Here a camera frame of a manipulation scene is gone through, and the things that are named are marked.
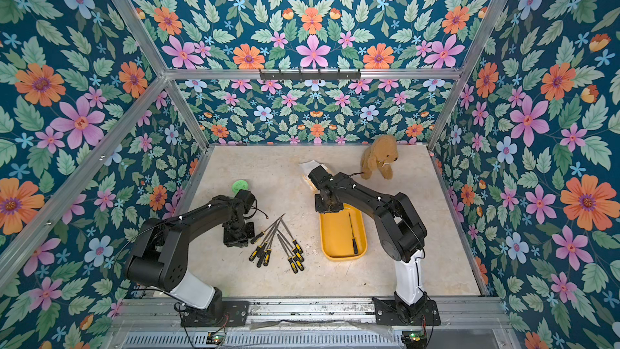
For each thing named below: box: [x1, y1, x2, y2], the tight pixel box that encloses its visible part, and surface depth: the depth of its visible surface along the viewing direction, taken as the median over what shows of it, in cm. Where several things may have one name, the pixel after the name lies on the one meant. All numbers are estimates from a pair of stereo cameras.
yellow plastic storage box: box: [319, 202, 368, 262], surface depth 90 cm
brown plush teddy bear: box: [360, 134, 399, 181], surface depth 98 cm
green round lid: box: [231, 180, 250, 198], surface depth 101 cm
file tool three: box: [248, 220, 281, 262], surface depth 88 cm
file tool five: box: [263, 225, 281, 267], surface depth 86 cm
